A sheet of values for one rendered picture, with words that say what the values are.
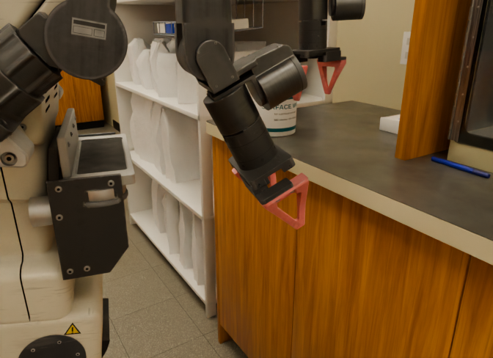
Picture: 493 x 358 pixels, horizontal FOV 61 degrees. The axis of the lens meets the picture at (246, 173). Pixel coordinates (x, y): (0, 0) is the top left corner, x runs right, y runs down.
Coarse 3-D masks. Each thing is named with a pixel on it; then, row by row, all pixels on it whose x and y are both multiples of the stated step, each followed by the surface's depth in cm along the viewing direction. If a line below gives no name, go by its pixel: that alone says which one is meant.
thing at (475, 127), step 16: (480, 32) 87; (480, 48) 87; (480, 64) 88; (480, 80) 88; (480, 96) 89; (464, 112) 93; (480, 112) 90; (464, 128) 93; (480, 128) 90; (464, 144) 94; (480, 144) 91
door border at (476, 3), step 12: (480, 0) 85; (480, 12) 86; (468, 24) 88; (468, 36) 89; (468, 48) 89; (468, 60) 90; (468, 72) 90; (456, 96) 93; (456, 108) 94; (456, 120) 94; (456, 132) 95
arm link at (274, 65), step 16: (208, 48) 46; (224, 48) 46; (272, 48) 51; (288, 48) 51; (208, 64) 46; (224, 64) 47; (240, 64) 51; (256, 64) 50; (272, 64) 51; (288, 64) 51; (208, 80) 47; (224, 80) 48; (272, 80) 51; (288, 80) 51; (304, 80) 52; (272, 96) 51; (288, 96) 53
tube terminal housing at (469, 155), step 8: (456, 144) 97; (448, 152) 99; (456, 152) 97; (464, 152) 95; (472, 152) 94; (480, 152) 92; (488, 152) 91; (456, 160) 98; (464, 160) 96; (472, 160) 94; (480, 160) 93; (488, 160) 91; (480, 168) 93; (488, 168) 92
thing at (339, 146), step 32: (320, 128) 129; (352, 128) 129; (320, 160) 99; (352, 160) 99; (384, 160) 99; (416, 160) 99; (448, 160) 99; (352, 192) 86; (384, 192) 81; (416, 192) 81; (448, 192) 81; (480, 192) 81; (416, 224) 74; (448, 224) 69; (480, 224) 68; (480, 256) 65
